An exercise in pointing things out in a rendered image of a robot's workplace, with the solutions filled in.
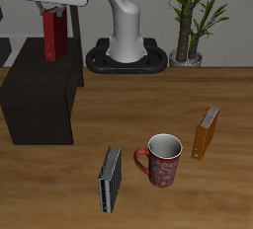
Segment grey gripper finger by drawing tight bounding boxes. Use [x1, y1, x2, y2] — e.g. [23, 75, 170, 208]
[35, 1, 47, 15]
[55, 5, 67, 18]

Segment red book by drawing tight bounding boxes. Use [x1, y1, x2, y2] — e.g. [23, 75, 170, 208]
[42, 6, 69, 62]

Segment black book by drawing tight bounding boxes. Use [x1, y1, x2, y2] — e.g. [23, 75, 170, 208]
[98, 145, 123, 214]

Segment orange book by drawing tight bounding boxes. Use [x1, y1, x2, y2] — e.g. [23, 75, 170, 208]
[191, 104, 221, 162]

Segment dark brown desk caddy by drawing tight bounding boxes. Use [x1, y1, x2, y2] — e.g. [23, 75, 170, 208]
[0, 5, 85, 146]

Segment green pot plant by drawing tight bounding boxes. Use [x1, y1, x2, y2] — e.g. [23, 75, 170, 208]
[167, 0, 234, 68]

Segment red patterned mug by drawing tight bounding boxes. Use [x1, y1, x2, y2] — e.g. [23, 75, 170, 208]
[133, 132, 184, 189]

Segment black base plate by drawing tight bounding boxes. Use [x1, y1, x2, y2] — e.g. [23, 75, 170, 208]
[85, 38, 169, 75]

